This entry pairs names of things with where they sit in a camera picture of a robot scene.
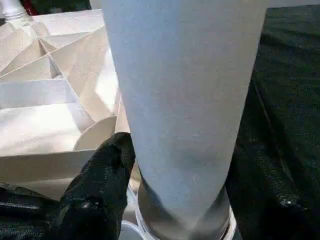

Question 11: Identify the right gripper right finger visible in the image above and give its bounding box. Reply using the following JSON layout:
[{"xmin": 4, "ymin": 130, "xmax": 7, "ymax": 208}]
[{"xmin": 226, "ymin": 149, "xmax": 316, "ymax": 240}]

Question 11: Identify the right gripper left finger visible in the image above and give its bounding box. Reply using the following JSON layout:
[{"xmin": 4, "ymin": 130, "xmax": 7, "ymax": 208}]
[{"xmin": 49, "ymin": 131, "xmax": 137, "ymax": 240}]

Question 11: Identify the white plastic table top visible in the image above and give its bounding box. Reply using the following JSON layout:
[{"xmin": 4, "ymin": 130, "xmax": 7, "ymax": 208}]
[{"xmin": 0, "ymin": 8, "xmax": 237, "ymax": 240}]

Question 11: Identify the white plastic table leg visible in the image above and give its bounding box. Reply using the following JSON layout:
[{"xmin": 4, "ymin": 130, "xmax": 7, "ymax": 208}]
[
  {"xmin": 2, "ymin": 0, "xmax": 30, "ymax": 21},
  {"xmin": 101, "ymin": 0, "xmax": 270, "ymax": 237}
]

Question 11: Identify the black mat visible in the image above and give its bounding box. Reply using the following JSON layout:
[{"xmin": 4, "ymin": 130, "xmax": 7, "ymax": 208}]
[{"xmin": 0, "ymin": 4, "xmax": 320, "ymax": 240}]

